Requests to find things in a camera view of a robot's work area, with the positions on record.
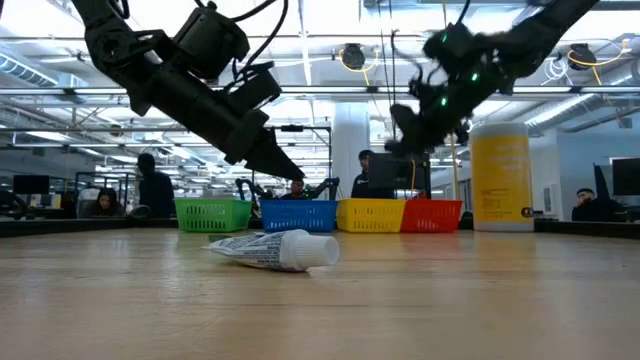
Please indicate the black background robot arm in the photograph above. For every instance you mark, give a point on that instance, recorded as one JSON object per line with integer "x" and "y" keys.
{"x": 325, "y": 186}
{"x": 245, "y": 187}

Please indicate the seated person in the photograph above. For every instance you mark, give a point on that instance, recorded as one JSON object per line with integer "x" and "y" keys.
{"x": 106, "y": 202}

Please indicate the black computer monitor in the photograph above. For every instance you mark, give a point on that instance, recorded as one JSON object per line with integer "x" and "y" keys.
{"x": 627, "y": 176}
{"x": 397, "y": 170}
{"x": 31, "y": 184}

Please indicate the small black knob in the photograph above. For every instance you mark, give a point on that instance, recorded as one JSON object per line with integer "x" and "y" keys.
{"x": 526, "y": 212}

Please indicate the yellow plastic basket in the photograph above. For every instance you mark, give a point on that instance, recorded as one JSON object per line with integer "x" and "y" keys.
{"x": 370, "y": 215}

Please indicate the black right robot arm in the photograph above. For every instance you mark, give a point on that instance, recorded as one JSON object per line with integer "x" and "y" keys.
{"x": 540, "y": 30}

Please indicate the black background gantry frame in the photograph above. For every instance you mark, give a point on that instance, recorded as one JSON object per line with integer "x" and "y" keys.
{"x": 300, "y": 128}

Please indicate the white toothpaste tube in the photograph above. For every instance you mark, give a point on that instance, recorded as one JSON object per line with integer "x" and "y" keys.
{"x": 280, "y": 250}

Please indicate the green plastic basket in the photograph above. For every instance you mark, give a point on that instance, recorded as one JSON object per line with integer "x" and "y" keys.
{"x": 212, "y": 215}

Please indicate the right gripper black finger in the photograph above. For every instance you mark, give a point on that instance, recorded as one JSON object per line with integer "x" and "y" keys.
{"x": 410, "y": 130}

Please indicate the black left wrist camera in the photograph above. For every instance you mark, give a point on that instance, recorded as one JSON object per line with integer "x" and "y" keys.
{"x": 252, "y": 92}

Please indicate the blue plastic basket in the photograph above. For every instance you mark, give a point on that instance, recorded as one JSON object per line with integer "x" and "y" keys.
{"x": 298, "y": 216}

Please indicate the standing person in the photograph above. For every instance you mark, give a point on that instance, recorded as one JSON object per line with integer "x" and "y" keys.
{"x": 155, "y": 192}

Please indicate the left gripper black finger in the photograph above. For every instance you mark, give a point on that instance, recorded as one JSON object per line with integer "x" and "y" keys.
{"x": 272, "y": 157}

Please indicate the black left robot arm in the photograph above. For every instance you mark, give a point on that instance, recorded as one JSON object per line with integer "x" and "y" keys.
{"x": 125, "y": 55}

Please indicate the red plastic basket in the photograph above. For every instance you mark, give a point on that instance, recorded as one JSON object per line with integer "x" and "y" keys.
{"x": 432, "y": 216}

